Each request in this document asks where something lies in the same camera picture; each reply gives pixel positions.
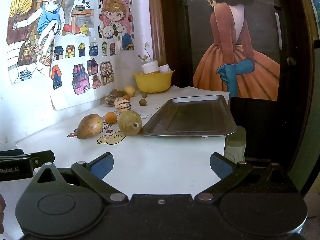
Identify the purple striped pepino melon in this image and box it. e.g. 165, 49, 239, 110
104, 94, 118, 107

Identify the girl with teddy drawing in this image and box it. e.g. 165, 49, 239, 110
96, 0, 135, 51

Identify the white labelled jar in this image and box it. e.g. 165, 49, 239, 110
141, 59, 159, 74

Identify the pale striped pepino melon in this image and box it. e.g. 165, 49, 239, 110
114, 97, 132, 112

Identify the colourful houses drawing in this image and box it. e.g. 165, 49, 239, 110
49, 35, 122, 110

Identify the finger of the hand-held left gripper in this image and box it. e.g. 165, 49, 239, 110
0, 149, 24, 157
25, 151, 55, 169

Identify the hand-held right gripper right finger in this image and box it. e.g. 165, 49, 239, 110
194, 152, 298, 204

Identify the yellow scalloped bowl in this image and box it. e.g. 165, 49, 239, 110
133, 70, 175, 93

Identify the brown yellow mango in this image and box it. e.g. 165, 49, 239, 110
76, 114, 103, 139

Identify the orange dress lady poster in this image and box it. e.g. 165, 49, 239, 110
184, 0, 282, 102

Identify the metal tray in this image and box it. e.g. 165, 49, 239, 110
141, 94, 237, 138

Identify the brown wooden frame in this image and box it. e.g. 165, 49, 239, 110
146, 0, 167, 67

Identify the white printed table cover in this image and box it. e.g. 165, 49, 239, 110
15, 85, 230, 198

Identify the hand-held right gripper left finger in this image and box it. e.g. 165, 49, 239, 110
31, 152, 129, 205

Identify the translucent plastic container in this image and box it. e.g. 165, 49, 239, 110
224, 126, 247, 163

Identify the person's left hand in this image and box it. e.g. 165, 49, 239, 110
0, 194, 6, 228

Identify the boy with fan drawing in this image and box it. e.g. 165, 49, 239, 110
6, 0, 98, 85

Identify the yellow green guava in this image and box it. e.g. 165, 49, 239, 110
117, 111, 142, 136

